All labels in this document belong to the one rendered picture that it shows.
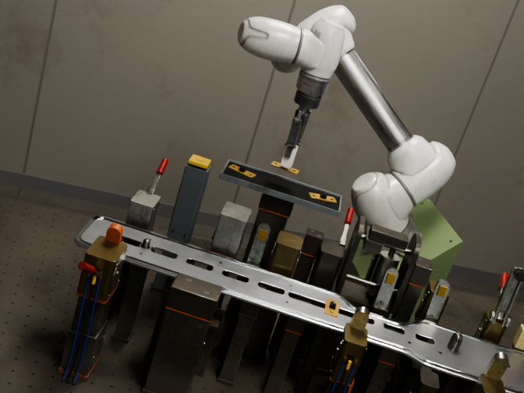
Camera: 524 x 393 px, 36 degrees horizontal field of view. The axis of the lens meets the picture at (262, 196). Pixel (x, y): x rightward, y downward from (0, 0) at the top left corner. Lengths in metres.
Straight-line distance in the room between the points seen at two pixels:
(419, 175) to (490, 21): 2.01
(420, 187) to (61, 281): 1.25
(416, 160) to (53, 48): 2.27
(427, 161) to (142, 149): 2.14
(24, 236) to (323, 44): 1.18
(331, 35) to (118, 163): 2.55
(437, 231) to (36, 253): 1.37
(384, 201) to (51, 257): 1.12
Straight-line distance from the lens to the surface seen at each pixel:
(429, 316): 2.34
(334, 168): 4.71
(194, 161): 2.40
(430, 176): 2.84
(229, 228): 2.24
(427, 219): 2.96
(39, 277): 2.54
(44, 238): 2.75
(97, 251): 1.99
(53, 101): 4.50
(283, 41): 2.22
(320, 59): 2.25
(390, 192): 2.79
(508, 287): 2.33
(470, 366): 2.20
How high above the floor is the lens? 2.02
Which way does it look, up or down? 22 degrees down
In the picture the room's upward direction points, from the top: 18 degrees clockwise
